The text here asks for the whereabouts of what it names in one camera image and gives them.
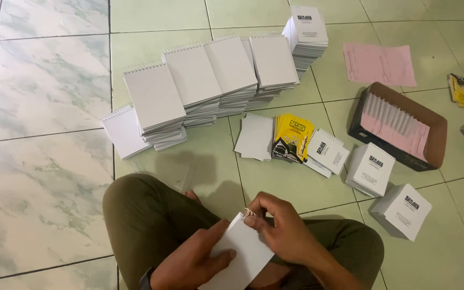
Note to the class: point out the white notepad block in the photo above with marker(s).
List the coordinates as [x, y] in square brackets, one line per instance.
[240, 253]

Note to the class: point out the yellow booklet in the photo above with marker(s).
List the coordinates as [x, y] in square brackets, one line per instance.
[462, 93]

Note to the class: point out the large pink paper sheet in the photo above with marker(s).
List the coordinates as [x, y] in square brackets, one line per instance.
[379, 64]

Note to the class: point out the stack of blank spiral notepads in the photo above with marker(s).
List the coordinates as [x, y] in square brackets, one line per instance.
[232, 64]
[274, 60]
[155, 96]
[193, 74]

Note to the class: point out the pile of white printed covers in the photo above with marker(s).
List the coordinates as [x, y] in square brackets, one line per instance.
[328, 151]

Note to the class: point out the brown and black cardboard box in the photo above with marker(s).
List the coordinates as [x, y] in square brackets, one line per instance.
[433, 133]

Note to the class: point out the person's bare foot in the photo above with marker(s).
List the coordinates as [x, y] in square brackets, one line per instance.
[193, 196]

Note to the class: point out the person's left hand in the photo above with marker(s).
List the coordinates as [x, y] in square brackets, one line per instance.
[183, 261]

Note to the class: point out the pile of yellow printed covers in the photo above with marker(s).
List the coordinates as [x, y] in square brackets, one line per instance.
[292, 135]

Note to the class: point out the person's right hand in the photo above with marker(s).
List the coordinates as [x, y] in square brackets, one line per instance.
[292, 233]

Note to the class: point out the short stack of printed notepads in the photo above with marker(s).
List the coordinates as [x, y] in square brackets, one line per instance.
[405, 209]
[371, 169]

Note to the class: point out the tall stack of printed notepads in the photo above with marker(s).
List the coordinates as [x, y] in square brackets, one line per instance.
[307, 28]

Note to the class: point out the olive green trousers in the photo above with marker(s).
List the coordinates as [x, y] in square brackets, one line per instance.
[143, 217]

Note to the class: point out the low stack of blank notepads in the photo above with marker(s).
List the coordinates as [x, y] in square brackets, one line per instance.
[123, 131]

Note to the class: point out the pile of white blank sheets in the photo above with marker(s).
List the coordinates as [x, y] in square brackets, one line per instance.
[255, 137]

